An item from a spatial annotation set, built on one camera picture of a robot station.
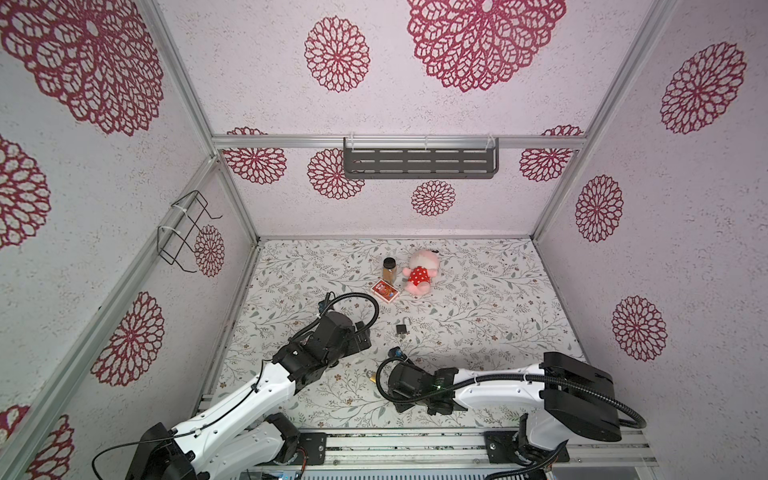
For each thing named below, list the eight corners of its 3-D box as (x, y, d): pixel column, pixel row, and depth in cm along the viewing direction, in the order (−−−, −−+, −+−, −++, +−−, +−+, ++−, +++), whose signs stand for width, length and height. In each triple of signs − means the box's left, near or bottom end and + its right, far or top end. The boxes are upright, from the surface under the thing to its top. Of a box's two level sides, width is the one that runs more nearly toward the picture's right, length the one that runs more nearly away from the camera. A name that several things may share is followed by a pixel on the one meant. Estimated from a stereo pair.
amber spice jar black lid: (382, 284, 108) (382, 266, 100) (382, 275, 111) (382, 257, 103) (395, 284, 108) (396, 267, 100) (395, 275, 111) (396, 257, 103)
